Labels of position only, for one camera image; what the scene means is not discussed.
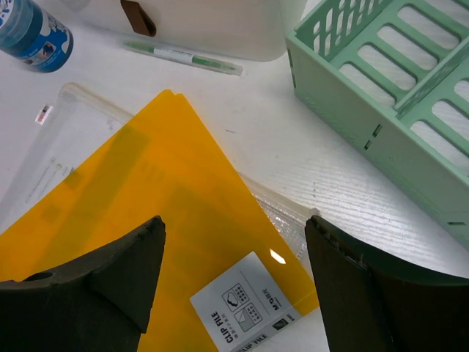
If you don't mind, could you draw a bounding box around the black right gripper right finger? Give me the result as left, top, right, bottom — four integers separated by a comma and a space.
305, 216, 468, 351

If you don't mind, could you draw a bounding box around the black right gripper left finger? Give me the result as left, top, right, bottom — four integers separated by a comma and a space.
1, 216, 166, 351

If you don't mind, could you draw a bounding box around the green highlighter pen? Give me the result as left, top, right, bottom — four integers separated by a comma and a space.
122, 41, 243, 76

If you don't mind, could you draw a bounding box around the blue labelled bottle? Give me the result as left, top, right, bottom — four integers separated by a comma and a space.
1, 0, 74, 73

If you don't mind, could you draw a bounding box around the white drawer cabinet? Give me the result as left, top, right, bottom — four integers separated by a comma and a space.
64, 0, 306, 62

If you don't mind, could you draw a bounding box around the yellow clip file folder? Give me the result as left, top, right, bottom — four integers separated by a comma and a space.
1, 90, 319, 351

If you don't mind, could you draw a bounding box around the clear zip document pouch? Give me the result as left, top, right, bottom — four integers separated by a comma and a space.
1, 83, 319, 261

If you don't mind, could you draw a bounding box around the green file rack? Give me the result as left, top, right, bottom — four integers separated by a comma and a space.
287, 1, 468, 246

